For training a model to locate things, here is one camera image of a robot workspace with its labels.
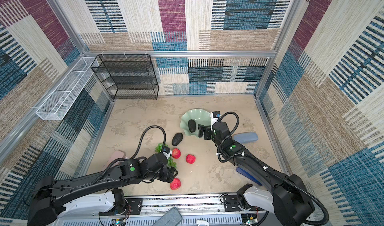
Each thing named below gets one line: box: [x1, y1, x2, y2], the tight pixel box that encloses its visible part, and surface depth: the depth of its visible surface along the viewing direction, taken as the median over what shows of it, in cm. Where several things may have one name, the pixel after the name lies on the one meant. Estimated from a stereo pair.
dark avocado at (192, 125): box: [188, 119, 196, 133], surface depth 102 cm
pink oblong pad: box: [104, 150, 125, 171], surface depth 91 cm
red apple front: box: [169, 178, 182, 191], surface depth 78 cm
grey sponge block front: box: [152, 207, 183, 226], surface depth 70 cm
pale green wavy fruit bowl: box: [180, 108, 212, 137], surface depth 106 cm
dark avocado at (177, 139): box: [171, 132, 184, 147], surface depth 94 cm
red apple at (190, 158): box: [185, 154, 196, 164], surface depth 87 cm
